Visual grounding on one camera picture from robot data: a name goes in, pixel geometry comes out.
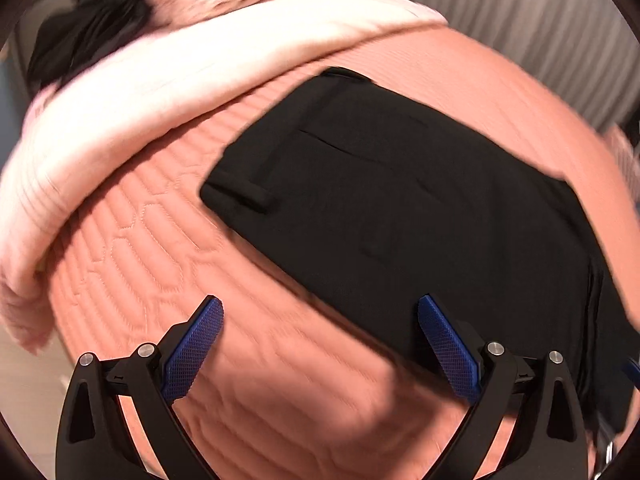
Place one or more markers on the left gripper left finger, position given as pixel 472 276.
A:
pixel 94 440

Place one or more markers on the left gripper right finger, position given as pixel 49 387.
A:
pixel 548 440

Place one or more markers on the black pants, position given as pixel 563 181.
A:
pixel 410 224

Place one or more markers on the orange quilted bedspread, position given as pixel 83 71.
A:
pixel 288 392

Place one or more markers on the light pink blanket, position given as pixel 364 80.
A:
pixel 73 139

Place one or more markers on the grey pleated curtain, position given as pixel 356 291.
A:
pixel 582 50

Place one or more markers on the black garment near headboard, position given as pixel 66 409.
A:
pixel 72 41

